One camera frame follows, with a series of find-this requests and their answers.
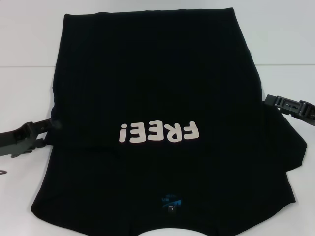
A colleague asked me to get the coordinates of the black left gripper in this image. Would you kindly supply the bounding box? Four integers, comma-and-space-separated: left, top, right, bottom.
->
0, 118, 62, 158

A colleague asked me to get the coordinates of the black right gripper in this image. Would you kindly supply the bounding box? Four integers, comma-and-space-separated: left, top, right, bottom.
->
264, 94, 315, 126

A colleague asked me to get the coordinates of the black shirt with FREE print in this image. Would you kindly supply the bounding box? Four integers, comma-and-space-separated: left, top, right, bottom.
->
29, 7, 308, 236

